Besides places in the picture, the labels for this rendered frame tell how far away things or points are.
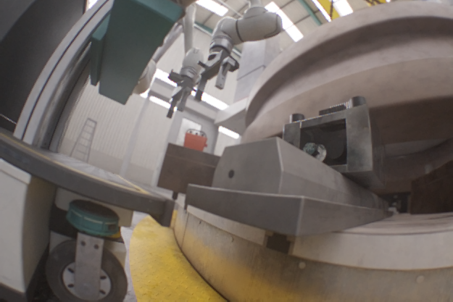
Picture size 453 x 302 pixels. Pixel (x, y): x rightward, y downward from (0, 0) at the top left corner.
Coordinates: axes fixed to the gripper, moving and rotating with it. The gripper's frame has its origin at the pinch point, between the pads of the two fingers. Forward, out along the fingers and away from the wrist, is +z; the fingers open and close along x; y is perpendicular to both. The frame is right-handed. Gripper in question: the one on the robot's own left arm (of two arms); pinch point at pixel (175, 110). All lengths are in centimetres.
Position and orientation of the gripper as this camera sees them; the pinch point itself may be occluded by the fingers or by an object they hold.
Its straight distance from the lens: 87.4
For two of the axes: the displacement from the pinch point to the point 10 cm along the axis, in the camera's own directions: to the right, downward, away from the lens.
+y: 7.6, 3.6, 5.4
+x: -6.2, 1.6, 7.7
